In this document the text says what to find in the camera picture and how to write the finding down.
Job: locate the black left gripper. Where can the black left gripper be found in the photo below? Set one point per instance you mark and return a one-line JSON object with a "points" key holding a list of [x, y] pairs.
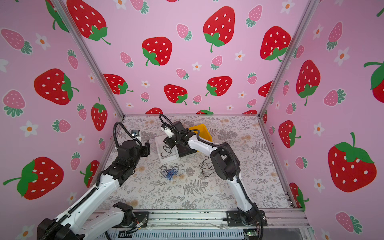
{"points": [[144, 148]]}

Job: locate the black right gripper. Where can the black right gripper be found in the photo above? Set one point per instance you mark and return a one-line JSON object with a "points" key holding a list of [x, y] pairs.
{"points": [[169, 142]]}

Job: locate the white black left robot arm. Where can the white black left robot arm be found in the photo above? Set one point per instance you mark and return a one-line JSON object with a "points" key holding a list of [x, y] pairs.
{"points": [[74, 223]]}

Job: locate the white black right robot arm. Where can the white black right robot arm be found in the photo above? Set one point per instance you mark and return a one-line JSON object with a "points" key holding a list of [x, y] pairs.
{"points": [[226, 165]]}

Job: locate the black plastic bin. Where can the black plastic bin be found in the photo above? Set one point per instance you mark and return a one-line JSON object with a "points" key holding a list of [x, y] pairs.
{"points": [[184, 149]]}

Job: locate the yellow plastic bin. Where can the yellow plastic bin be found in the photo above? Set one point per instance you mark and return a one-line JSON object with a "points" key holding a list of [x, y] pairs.
{"points": [[204, 133]]}

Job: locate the white plastic bin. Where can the white plastic bin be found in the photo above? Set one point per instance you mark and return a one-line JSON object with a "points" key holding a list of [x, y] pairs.
{"points": [[165, 153]]}

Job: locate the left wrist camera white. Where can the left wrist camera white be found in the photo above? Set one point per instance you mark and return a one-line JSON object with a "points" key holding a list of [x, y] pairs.
{"points": [[135, 134]]}

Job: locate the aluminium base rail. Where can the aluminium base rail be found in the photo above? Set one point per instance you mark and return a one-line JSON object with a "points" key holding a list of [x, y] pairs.
{"points": [[280, 224]]}

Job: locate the aluminium corner post left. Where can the aluminium corner post left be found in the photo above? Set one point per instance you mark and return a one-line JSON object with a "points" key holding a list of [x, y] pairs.
{"points": [[78, 38]]}

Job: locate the aluminium corner post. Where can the aluminium corner post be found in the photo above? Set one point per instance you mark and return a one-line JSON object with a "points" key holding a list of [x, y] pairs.
{"points": [[78, 38], [296, 38]]}

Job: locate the aluminium corner post right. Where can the aluminium corner post right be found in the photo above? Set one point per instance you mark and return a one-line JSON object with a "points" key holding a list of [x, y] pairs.
{"points": [[296, 38]]}

